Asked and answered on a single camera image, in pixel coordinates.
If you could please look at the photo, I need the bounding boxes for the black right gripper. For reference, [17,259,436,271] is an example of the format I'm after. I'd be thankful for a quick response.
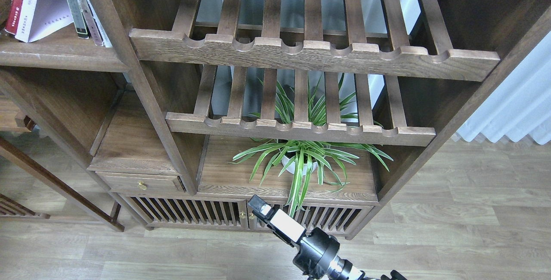
[248,194,365,280]

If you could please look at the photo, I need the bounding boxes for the black yellow cover book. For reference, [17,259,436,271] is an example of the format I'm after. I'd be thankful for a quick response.
[67,0,89,39]

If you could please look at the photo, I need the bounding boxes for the white purple cover book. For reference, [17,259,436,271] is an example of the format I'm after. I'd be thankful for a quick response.
[15,0,73,43]

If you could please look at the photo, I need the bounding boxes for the red cover book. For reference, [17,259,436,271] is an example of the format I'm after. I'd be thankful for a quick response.
[5,0,23,35]

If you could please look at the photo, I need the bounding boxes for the white plant pot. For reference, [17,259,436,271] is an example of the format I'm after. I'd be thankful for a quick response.
[282,151,318,175]

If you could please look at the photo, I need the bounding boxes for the green spider plant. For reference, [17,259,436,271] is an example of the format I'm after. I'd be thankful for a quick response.
[231,77,393,217]

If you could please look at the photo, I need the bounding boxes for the dark wooden bookshelf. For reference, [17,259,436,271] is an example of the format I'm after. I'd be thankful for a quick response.
[1,0,550,239]

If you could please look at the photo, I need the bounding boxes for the brass drawer knob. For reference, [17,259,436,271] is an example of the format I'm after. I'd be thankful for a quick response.
[137,181,148,191]

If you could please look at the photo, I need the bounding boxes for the dark wooden side furniture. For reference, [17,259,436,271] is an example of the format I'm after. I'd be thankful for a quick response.
[1,95,115,233]

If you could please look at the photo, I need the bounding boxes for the upright white book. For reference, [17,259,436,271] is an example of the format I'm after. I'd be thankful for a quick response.
[79,0,112,48]

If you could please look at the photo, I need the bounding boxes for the white pleated curtain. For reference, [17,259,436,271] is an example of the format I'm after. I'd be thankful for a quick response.
[453,34,551,145]

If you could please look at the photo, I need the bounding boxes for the upright pale spine book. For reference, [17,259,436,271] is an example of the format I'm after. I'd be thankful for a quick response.
[77,0,104,46]

